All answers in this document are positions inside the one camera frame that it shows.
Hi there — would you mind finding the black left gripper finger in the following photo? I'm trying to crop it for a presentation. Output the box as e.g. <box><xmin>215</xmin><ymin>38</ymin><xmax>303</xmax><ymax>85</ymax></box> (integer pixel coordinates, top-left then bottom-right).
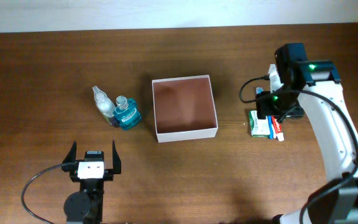
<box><xmin>62</xmin><ymin>141</ymin><xmax>76</xmax><ymax>164</ymax></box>
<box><xmin>112</xmin><ymin>141</ymin><xmax>121</xmax><ymax>172</ymax></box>

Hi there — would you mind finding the green white soap packet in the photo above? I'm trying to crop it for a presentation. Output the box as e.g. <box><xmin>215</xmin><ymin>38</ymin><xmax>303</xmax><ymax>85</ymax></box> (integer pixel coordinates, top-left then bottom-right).
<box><xmin>249</xmin><ymin>110</ymin><xmax>270</xmax><ymax>138</ymax></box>

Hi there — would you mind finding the teal mouthwash bottle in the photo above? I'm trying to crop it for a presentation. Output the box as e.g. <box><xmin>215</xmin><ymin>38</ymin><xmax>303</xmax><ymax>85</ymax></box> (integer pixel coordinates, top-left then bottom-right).
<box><xmin>113</xmin><ymin>96</ymin><xmax>142</xmax><ymax>130</ymax></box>

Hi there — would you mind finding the clear spray bottle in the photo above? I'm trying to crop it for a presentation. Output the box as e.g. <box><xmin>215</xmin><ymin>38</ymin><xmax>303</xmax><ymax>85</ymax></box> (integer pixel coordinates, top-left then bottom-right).
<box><xmin>92</xmin><ymin>86</ymin><xmax>119</xmax><ymax>128</ymax></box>

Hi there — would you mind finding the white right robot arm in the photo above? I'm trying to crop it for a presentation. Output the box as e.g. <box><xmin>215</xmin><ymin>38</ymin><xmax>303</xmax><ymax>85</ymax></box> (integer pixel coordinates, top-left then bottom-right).
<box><xmin>256</xmin><ymin>60</ymin><xmax>358</xmax><ymax>223</ymax></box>

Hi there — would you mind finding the red white toothpaste tube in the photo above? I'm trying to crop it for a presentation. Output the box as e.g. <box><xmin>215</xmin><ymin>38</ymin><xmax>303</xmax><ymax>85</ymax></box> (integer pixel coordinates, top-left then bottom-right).
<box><xmin>272</xmin><ymin>116</ymin><xmax>284</xmax><ymax>142</ymax></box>

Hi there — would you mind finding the white open cardboard box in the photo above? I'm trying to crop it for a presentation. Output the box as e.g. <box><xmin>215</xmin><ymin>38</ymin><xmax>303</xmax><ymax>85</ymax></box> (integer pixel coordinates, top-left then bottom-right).
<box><xmin>152</xmin><ymin>75</ymin><xmax>218</xmax><ymax>143</ymax></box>

